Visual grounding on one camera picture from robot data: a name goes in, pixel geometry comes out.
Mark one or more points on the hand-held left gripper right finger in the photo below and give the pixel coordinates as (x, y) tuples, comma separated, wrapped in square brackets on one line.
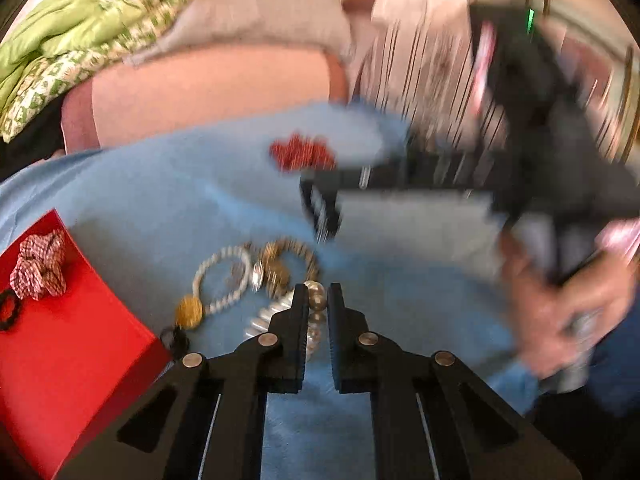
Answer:
[(336, 330)]

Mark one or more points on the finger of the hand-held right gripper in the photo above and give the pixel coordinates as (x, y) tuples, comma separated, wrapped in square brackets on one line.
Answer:
[(425, 167), (322, 210)]

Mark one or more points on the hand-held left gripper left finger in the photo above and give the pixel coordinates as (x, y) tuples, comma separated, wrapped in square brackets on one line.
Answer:
[(299, 330)]

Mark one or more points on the red box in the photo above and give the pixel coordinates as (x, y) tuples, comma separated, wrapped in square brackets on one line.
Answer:
[(75, 370)]

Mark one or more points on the person's right hand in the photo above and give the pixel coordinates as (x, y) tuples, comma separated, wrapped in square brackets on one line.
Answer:
[(535, 310)]

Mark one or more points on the striped white shirt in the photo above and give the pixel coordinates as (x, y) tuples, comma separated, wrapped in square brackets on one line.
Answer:
[(425, 60)]

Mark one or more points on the blue blanket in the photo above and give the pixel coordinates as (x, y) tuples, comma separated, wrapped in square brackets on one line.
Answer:
[(190, 200)]

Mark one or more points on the pink bolster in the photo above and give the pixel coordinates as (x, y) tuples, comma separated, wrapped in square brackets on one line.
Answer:
[(200, 95)]

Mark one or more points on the grey pillow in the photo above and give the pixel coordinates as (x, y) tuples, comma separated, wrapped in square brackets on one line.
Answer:
[(250, 10)]

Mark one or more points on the dark blue pants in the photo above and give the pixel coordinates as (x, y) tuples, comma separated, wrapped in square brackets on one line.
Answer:
[(617, 360)]

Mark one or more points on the red checkered scrunchie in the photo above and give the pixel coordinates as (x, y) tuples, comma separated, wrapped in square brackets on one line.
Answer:
[(42, 270)]

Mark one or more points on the black cloth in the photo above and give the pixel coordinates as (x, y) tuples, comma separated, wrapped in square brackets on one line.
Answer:
[(27, 142)]

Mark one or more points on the green quilt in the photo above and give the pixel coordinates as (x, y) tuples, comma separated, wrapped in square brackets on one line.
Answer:
[(65, 25)]

